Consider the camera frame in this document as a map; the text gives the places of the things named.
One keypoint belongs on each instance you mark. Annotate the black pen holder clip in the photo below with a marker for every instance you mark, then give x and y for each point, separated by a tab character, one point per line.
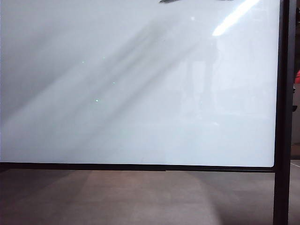
294	108

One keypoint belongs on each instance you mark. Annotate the black stand locking knob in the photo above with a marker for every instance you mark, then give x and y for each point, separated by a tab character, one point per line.
293	90

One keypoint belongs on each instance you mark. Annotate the red object behind stand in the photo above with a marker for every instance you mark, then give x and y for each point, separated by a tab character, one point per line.
298	77

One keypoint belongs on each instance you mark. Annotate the white whiteboard with black frame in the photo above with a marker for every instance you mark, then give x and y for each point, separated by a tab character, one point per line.
140	93

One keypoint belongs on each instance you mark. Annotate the black whiteboard stand post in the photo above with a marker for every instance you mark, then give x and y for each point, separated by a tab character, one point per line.
283	117

